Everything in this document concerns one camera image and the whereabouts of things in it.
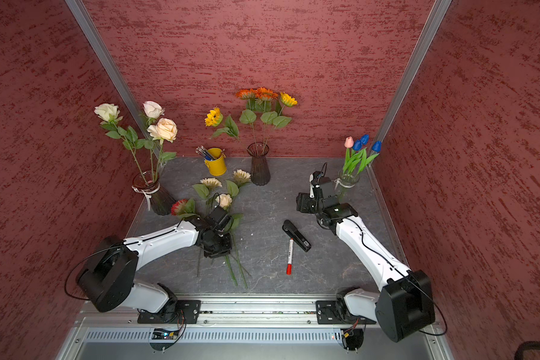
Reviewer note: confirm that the red gerbera flower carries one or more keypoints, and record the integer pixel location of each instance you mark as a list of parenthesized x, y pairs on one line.
[(184, 208)]

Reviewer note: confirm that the blue tulip flower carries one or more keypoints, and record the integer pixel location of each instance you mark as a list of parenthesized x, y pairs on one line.
[(363, 144), (371, 155), (353, 160)]

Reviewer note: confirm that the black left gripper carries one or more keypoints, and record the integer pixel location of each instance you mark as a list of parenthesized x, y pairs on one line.
[(226, 250)]

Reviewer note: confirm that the yellow sunflower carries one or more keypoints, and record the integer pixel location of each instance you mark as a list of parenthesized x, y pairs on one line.
[(222, 125), (284, 101)]

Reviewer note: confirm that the clear glass vase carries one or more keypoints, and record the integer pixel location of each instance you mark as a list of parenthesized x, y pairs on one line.
[(345, 186)]

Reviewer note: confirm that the white rose flower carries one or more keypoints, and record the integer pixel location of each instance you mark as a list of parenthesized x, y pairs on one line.
[(110, 120)]

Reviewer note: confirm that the aluminium corner profile right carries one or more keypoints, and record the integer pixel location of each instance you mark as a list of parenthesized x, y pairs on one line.
[(428, 33)]

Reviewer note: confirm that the yellow metal pen bucket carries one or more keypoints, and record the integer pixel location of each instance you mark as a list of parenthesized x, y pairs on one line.
[(217, 165)]

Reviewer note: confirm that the red glass vase with ribbon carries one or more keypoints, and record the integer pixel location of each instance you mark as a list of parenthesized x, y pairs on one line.
[(157, 198)]

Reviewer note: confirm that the aluminium corner profile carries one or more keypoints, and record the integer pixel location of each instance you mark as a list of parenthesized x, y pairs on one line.
[(428, 33), (86, 24)]

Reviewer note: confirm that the pale pink rose flower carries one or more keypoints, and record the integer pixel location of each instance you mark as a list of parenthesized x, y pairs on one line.
[(161, 130)]

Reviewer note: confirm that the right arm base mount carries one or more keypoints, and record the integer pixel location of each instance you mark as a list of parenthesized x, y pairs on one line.
[(330, 311)]

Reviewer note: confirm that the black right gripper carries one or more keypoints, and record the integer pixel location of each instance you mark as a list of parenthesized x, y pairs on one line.
[(301, 202)]

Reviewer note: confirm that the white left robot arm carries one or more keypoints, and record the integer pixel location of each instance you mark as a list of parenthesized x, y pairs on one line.
[(108, 277)]

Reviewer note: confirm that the aluminium corner profile left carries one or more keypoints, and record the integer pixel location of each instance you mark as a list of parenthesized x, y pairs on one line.
[(86, 24)]

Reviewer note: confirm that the pink tulip bud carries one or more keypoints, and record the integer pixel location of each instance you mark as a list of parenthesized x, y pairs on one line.
[(348, 144)]

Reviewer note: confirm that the pens in bucket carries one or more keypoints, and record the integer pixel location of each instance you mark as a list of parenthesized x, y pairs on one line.
[(202, 151)]

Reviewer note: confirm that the aluminium front rail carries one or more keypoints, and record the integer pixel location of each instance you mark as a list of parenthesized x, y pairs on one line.
[(229, 311)]

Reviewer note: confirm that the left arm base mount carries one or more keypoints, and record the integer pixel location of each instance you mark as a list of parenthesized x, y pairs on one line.
[(174, 312)]

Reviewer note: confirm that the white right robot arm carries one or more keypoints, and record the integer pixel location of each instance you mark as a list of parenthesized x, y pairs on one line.
[(403, 303)]

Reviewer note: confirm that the red capped white marker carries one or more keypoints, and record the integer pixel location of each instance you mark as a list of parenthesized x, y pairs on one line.
[(289, 266)]

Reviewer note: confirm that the blue tulip pair left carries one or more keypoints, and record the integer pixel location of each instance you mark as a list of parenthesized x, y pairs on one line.
[(239, 275)]

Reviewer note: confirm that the dark ribbed glass vase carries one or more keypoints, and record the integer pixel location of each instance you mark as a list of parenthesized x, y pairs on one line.
[(259, 169)]

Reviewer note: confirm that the black stapler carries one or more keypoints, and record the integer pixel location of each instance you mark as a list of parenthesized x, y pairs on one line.
[(292, 231)]

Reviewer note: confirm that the orange gerbera flower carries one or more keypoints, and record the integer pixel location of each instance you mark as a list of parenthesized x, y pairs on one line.
[(248, 116), (265, 99)]

